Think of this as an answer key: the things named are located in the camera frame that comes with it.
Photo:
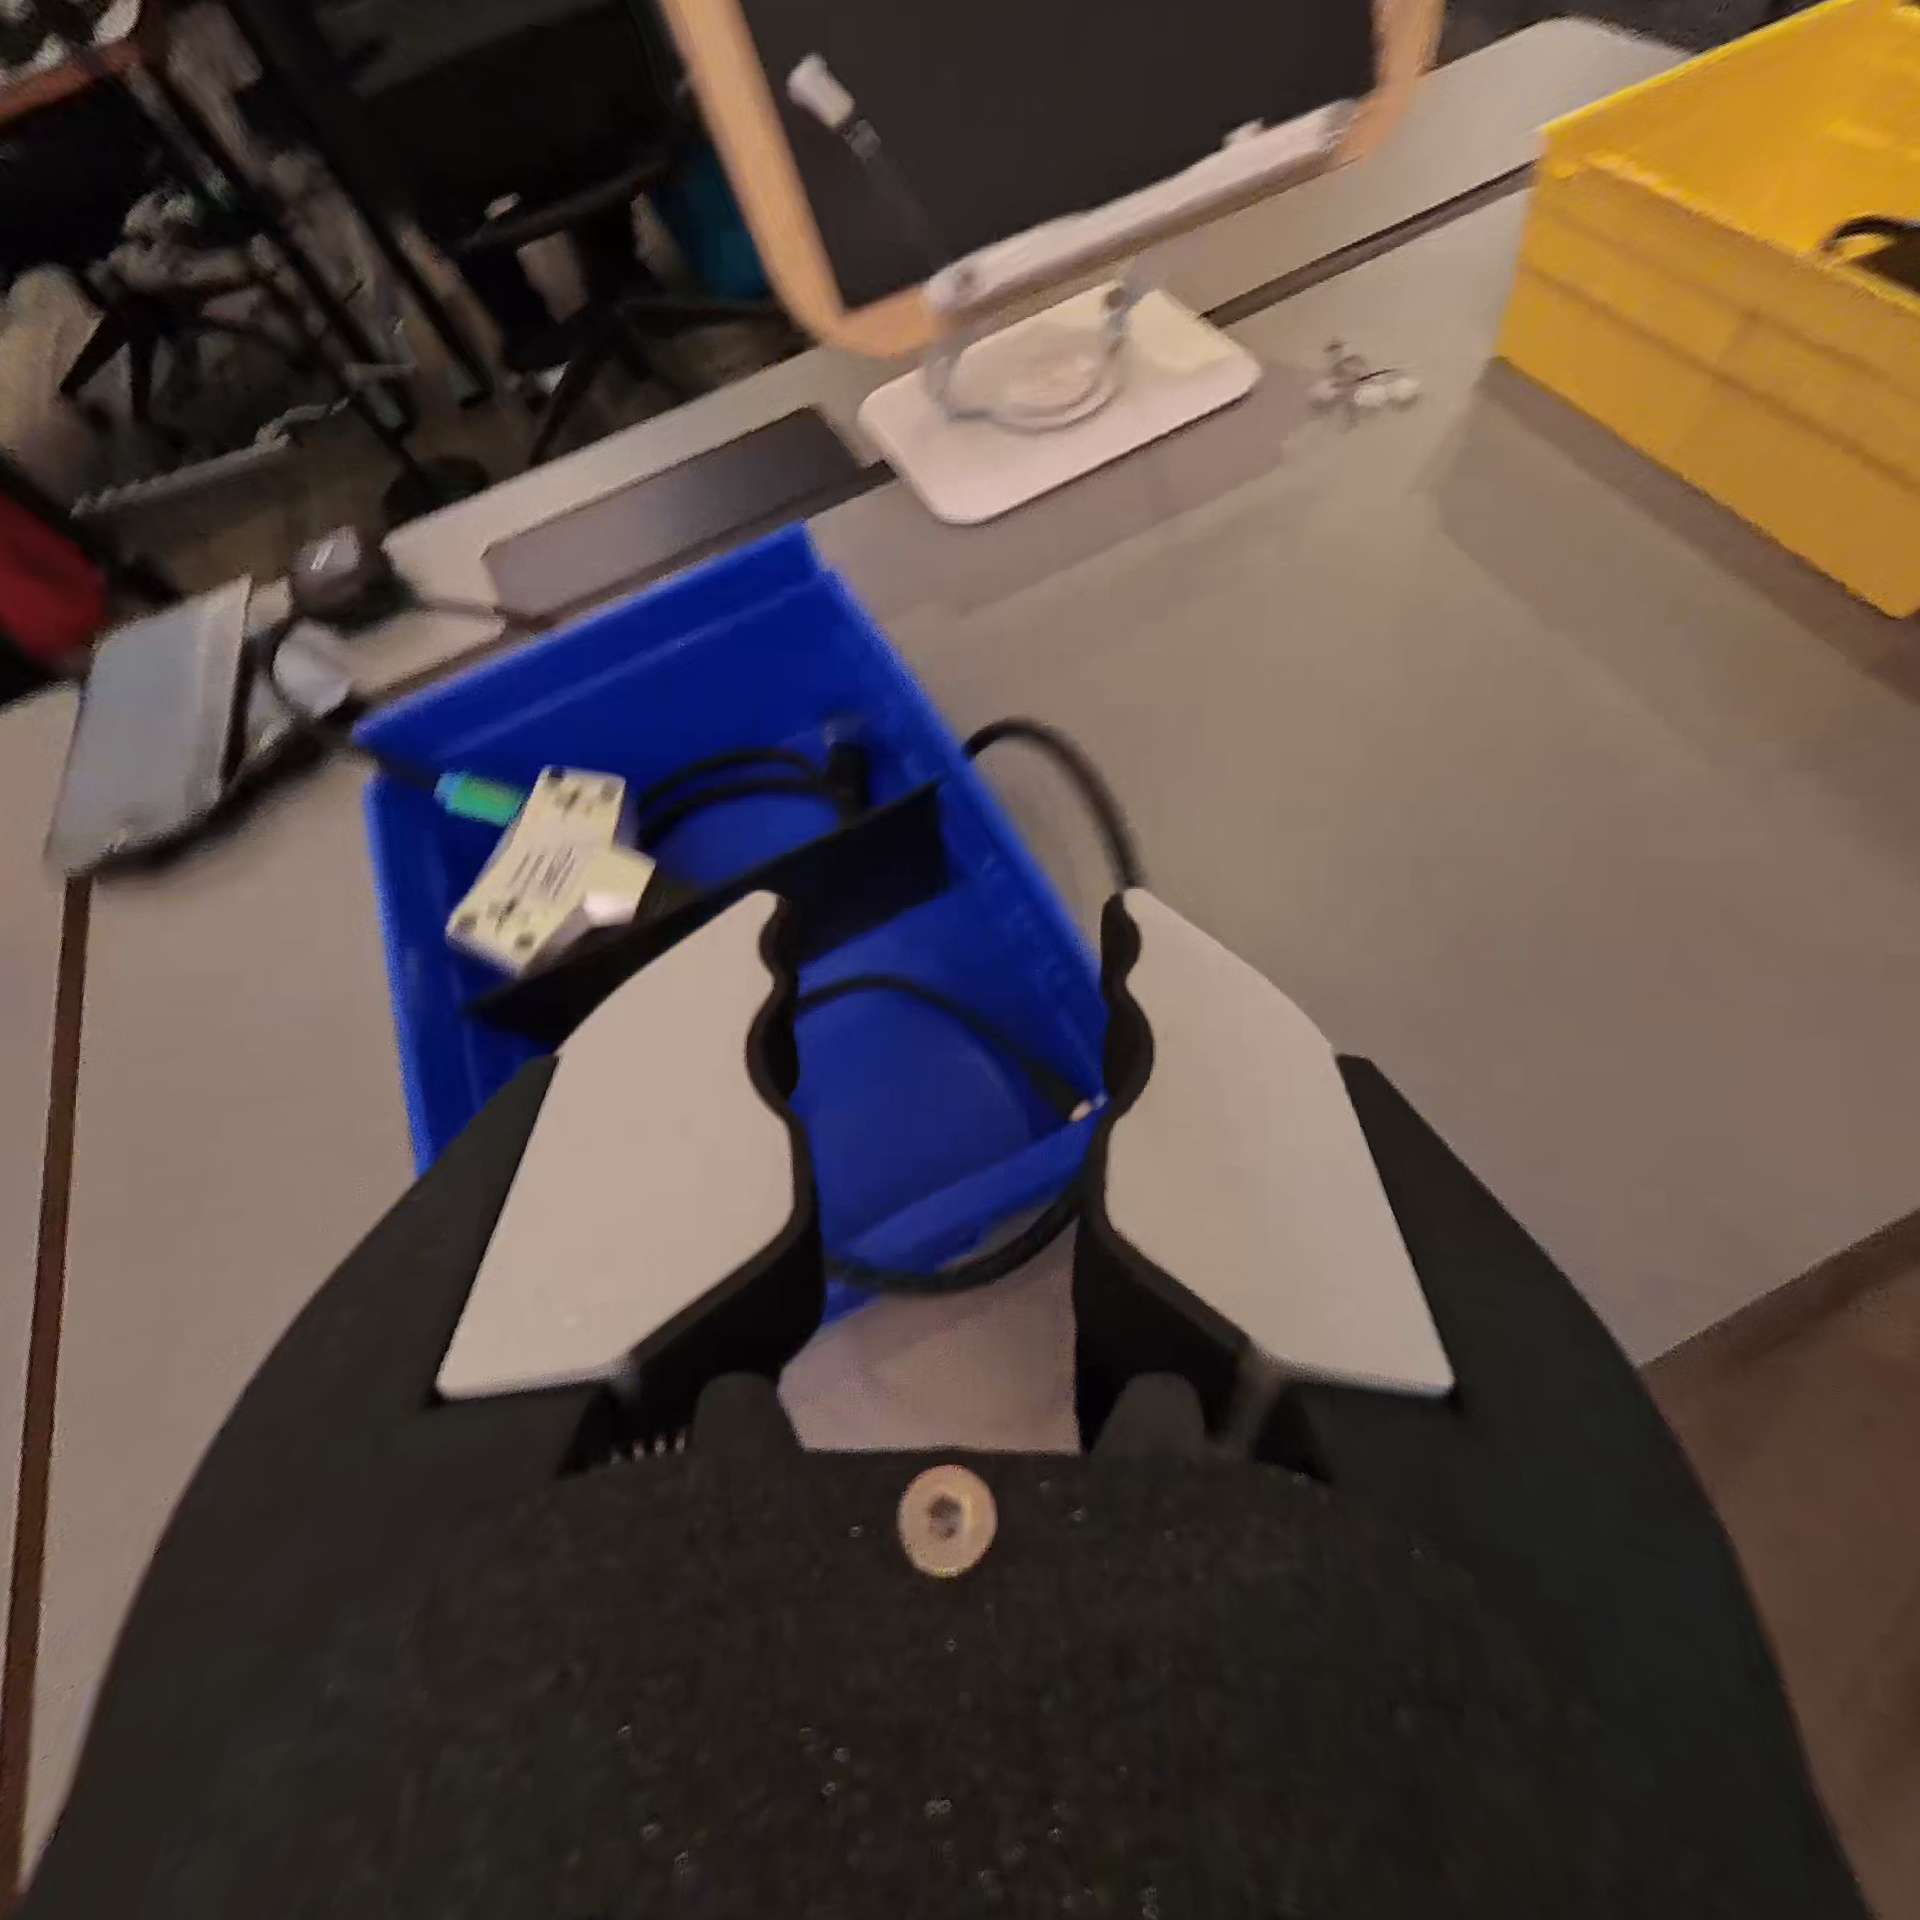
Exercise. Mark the black divider of yellow bin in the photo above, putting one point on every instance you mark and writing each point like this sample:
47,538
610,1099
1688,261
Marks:
1883,269

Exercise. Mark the black divider of blue bin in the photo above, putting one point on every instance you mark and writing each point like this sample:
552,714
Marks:
855,869

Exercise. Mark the black office chair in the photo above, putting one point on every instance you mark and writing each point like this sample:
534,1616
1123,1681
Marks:
600,269

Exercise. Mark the black board with wooden frame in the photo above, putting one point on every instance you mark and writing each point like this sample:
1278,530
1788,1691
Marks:
1050,120

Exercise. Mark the small metal clips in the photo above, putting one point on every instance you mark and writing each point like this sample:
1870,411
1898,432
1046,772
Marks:
1358,383

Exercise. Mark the silver metal HDMI switch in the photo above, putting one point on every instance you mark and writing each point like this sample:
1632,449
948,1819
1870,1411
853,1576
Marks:
556,869

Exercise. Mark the teal bag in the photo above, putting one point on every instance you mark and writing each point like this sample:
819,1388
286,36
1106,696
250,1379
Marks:
728,224

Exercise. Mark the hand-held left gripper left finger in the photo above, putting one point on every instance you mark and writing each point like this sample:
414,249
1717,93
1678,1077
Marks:
629,1201

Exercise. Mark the black round device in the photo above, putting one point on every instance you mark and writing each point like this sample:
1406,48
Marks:
347,573

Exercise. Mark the blue plastic bin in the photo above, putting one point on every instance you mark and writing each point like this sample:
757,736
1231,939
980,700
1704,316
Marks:
931,1108

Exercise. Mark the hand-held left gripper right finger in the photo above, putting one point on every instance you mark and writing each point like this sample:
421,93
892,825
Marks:
1276,1201

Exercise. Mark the yellow plastic bin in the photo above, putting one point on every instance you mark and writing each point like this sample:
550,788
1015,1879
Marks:
1682,375

